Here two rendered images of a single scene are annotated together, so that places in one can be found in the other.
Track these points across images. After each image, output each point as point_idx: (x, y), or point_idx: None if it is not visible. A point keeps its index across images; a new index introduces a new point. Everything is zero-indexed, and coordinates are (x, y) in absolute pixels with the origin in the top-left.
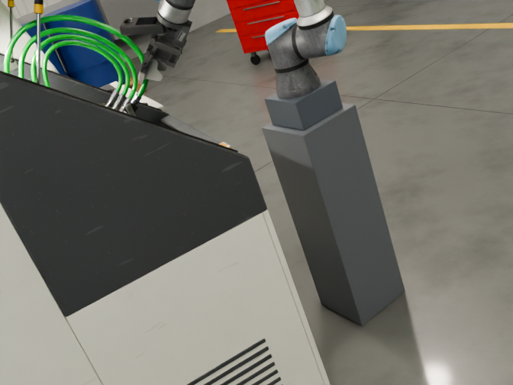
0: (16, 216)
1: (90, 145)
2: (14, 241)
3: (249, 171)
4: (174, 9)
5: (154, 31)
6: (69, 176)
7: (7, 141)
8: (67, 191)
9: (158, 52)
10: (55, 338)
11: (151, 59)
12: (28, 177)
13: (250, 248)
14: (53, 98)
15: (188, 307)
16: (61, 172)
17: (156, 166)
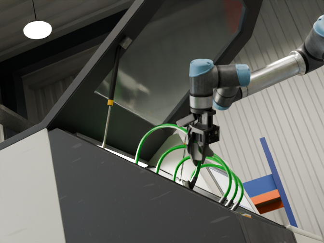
0: (67, 232)
1: (116, 187)
2: None
3: (236, 226)
4: (192, 97)
5: (190, 119)
6: (101, 208)
7: (73, 180)
8: (98, 219)
9: (195, 136)
10: None
11: (194, 142)
12: (79, 205)
13: None
14: (101, 153)
15: None
16: (97, 205)
17: (157, 210)
